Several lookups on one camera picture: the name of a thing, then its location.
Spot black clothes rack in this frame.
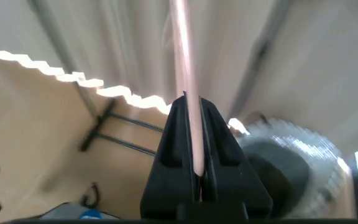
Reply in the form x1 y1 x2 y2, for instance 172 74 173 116
28 0 279 156

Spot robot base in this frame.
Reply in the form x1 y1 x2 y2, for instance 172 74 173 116
39 201 119 220

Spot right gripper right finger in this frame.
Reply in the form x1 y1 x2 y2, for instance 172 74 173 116
200 96 273 218

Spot white laundry basket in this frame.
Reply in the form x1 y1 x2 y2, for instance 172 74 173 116
231 116 357 218

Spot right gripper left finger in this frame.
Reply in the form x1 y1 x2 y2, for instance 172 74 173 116
140 91 201 219

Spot pink clothes hanger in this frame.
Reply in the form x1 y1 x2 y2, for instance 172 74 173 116
169 0 206 177

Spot beige curtain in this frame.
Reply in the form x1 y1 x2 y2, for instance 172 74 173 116
0 0 358 156

